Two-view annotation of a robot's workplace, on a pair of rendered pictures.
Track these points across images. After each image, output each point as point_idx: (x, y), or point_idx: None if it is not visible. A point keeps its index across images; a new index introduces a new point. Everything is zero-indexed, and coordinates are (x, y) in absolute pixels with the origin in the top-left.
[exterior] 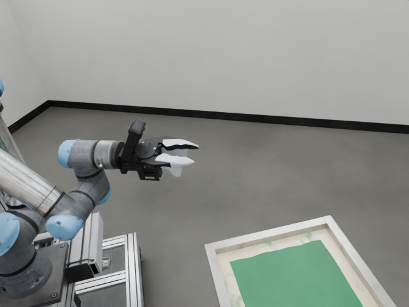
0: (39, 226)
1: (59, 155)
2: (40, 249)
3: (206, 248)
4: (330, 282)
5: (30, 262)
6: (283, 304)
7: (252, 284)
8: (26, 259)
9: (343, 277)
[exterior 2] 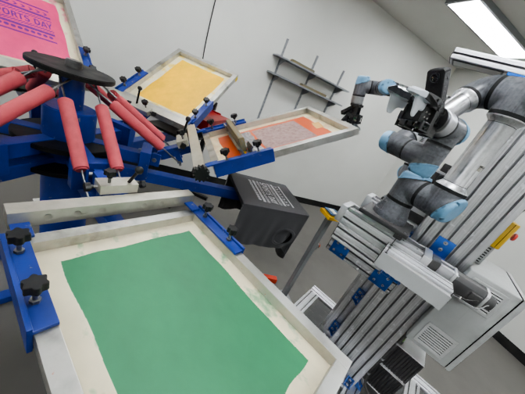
0: (416, 196)
1: None
2: (409, 231)
3: (345, 356)
4: (155, 385)
5: (391, 198)
6: (219, 322)
7: (263, 335)
8: (394, 193)
9: None
